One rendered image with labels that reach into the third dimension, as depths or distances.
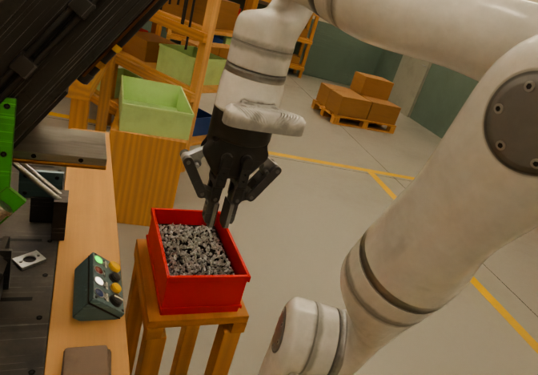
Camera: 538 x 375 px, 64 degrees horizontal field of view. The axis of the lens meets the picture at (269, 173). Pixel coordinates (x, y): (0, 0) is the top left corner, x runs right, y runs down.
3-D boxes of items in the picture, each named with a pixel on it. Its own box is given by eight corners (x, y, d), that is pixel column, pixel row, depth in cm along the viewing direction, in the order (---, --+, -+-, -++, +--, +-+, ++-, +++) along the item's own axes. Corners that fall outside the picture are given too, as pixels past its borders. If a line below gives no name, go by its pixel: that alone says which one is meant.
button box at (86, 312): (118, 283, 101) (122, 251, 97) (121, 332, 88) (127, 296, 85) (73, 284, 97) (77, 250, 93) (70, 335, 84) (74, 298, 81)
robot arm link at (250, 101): (225, 128, 42) (240, 67, 40) (201, 94, 52) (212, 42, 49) (305, 139, 46) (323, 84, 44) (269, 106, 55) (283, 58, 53)
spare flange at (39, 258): (22, 271, 91) (22, 268, 91) (11, 261, 93) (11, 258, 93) (46, 261, 96) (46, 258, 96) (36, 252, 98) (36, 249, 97)
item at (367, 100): (367, 117, 774) (383, 77, 746) (393, 134, 708) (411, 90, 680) (311, 106, 724) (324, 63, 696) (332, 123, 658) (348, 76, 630)
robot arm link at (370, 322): (461, 328, 36) (356, 296, 36) (340, 396, 57) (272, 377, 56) (451, 237, 42) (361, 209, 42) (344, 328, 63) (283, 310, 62)
